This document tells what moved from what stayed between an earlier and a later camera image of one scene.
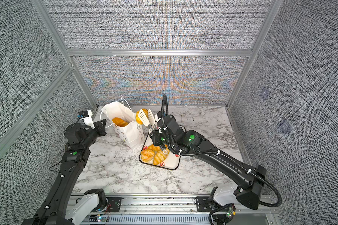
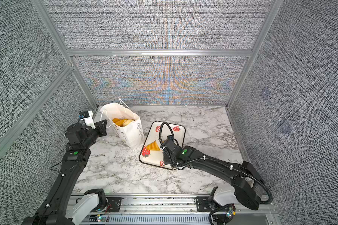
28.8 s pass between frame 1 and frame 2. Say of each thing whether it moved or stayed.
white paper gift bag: stayed
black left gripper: stayed
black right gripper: moved
